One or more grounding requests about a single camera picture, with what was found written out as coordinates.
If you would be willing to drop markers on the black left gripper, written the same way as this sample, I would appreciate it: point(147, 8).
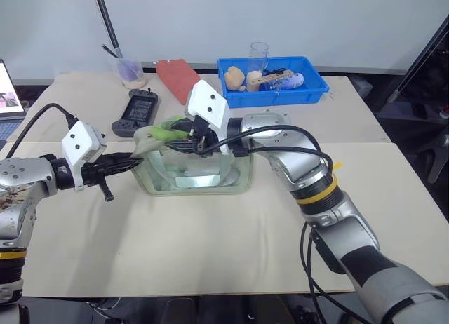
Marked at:
point(94, 171)

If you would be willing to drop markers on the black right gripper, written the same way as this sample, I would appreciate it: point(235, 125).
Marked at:
point(203, 136)

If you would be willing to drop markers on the clear glass container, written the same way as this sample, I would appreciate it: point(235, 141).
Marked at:
point(196, 176)

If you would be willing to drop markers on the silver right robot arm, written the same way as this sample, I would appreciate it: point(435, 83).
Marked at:
point(336, 215)

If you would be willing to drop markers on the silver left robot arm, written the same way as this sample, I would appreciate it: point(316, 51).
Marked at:
point(21, 194)

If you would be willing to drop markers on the tan plush toy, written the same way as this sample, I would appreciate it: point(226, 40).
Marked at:
point(234, 78)

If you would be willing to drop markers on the cream plush toy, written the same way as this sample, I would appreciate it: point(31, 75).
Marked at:
point(253, 80)

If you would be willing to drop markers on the grey handheld game console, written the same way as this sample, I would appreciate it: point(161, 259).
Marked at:
point(138, 110)

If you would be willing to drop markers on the red cloth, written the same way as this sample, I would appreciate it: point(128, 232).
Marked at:
point(179, 80)

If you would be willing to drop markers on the beige table cover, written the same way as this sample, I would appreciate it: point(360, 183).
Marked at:
point(91, 99)
point(175, 240)

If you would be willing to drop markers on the clear cup with purple contents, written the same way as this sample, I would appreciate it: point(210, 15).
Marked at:
point(129, 71)

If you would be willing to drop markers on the blue plastic bin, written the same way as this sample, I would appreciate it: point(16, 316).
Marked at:
point(280, 97)

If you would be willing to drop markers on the black pen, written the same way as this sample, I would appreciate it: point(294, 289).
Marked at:
point(110, 51)

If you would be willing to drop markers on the clear plastic cup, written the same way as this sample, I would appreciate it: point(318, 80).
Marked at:
point(259, 57)

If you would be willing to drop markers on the blue plastic bottle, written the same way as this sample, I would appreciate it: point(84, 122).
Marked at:
point(286, 82)

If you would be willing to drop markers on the open laptop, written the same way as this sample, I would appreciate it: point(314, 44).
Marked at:
point(8, 99)

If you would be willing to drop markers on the black pole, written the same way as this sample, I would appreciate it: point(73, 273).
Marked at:
point(107, 19)

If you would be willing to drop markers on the black stand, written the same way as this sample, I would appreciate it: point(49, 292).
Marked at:
point(424, 57)

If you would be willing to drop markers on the grey chair base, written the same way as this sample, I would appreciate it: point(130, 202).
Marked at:
point(440, 155)

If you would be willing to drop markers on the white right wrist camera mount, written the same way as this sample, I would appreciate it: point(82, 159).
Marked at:
point(207, 101)

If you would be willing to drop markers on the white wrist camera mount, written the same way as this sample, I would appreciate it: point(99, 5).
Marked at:
point(207, 101)
point(81, 141)

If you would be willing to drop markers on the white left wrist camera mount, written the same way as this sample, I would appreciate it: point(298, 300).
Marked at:
point(81, 141)

